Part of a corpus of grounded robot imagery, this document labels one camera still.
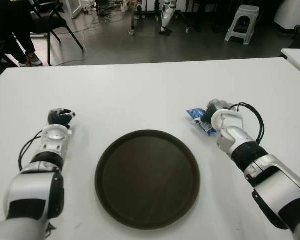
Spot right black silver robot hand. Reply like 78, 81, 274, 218
199, 99, 235, 129

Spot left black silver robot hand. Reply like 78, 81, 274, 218
47, 107, 78, 130

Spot blue Oreo cookie packet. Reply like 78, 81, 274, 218
186, 107, 218, 137

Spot round dark brown tray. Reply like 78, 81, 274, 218
94, 129, 201, 230

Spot black chair with angled legs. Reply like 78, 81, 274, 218
31, 0, 86, 67

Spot person in black trousers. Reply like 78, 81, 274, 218
0, 0, 44, 68

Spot white side table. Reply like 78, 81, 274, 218
281, 48, 300, 80

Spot white humanoid robot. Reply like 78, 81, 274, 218
158, 0, 178, 37

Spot grey plastic stool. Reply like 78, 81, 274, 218
224, 4, 261, 46

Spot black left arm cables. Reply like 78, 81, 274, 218
17, 131, 44, 171

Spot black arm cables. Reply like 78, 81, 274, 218
17, 131, 44, 171
229, 102, 266, 145

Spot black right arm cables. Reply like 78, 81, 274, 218
229, 102, 266, 145

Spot white floor cable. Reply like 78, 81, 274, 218
51, 9, 112, 67

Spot white metal frame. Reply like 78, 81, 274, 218
63, 0, 85, 20

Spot black wheeled gantry frame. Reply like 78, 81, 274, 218
127, 0, 192, 37

